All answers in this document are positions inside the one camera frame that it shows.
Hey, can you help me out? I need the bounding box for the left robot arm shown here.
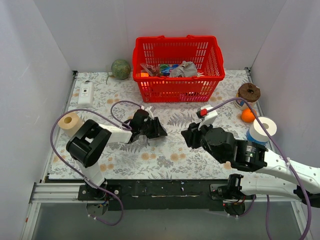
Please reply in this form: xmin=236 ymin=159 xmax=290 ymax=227
xmin=66 ymin=109 xmax=168 ymax=200

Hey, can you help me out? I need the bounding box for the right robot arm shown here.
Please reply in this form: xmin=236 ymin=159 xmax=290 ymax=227
xmin=181 ymin=123 xmax=320 ymax=208

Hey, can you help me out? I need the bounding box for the white toilet paper roll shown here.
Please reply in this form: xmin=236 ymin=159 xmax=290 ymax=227
xmin=250 ymin=116 xmax=277 ymax=140

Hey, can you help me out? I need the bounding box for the orange fruit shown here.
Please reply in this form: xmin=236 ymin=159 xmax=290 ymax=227
xmin=241 ymin=108 xmax=257 ymax=123

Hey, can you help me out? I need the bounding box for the floral patterned table mat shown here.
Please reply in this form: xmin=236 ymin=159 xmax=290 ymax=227
xmin=48 ymin=69 xmax=280 ymax=180

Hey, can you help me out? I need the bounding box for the brown lidded jar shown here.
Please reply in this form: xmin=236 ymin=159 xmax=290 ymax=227
xmin=234 ymin=82 xmax=261 ymax=111

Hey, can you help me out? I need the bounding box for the green melon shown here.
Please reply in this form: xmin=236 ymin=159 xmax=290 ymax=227
xmin=111 ymin=59 xmax=131 ymax=80

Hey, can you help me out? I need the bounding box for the white rectangular device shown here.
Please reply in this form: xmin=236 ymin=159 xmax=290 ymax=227
xmin=77 ymin=81 xmax=94 ymax=108

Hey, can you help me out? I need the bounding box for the crumpled grey bag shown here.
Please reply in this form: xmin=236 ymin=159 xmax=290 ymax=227
xmin=169 ymin=61 xmax=198 ymax=78

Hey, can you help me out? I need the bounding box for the beige paper roll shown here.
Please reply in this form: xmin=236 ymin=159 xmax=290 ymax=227
xmin=57 ymin=112 xmax=84 ymax=138

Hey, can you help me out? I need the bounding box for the red plastic shopping basket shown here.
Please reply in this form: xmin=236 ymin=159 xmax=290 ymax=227
xmin=132 ymin=35 xmax=225 ymax=103

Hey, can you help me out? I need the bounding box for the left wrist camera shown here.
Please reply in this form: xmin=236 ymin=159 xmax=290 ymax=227
xmin=140 ymin=105 xmax=155 ymax=120

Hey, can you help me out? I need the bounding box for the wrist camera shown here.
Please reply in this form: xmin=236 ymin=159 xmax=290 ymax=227
xmin=196 ymin=104 xmax=218 ymax=131
xmin=140 ymin=105 xmax=155 ymax=120

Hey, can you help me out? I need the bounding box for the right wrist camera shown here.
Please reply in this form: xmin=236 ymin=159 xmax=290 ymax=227
xmin=196 ymin=104 xmax=218 ymax=131

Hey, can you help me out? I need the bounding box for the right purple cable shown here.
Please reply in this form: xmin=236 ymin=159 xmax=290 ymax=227
xmin=207 ymin=97 xmax=313 ymax=240

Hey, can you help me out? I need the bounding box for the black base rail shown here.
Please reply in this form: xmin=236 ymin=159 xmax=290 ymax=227
xmin=77 ymin=179 xmax=231 ymax=211

